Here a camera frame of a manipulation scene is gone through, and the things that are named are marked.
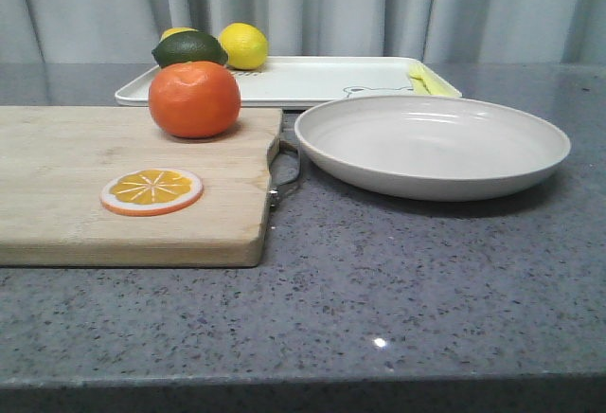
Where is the beige round plate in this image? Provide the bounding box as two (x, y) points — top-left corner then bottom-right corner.
(294, 96), (571, 202)

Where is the orange mandarin fruit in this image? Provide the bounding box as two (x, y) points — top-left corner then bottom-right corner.
(148, 62), (241, 138)

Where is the white bear print tray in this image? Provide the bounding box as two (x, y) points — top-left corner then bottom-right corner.
(114, 55), (463, 112)

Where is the yellow lemon right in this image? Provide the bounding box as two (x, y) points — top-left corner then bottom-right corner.
(219, 23), (269, 70)

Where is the orange slice toy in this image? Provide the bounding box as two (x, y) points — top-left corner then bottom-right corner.
(99, 168), (204, 217)

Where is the yellow plastic fork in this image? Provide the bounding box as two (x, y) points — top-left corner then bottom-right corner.
(408, 63), (462, 98)

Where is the green lime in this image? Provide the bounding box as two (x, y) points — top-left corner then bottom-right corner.
(151, 30), (228, 68)

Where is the yellow lemon behind lime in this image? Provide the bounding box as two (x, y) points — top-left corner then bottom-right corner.
(160, 27), (195, 41)

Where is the wooden cutting board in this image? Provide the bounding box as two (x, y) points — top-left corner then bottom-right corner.
(1, 106), (282, 267)

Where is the grey curtain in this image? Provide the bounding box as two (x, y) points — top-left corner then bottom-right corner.
(1, 0), (605, 64)

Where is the metal cutting board handle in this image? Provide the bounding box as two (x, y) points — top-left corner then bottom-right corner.
(267, 137), (301, 210)

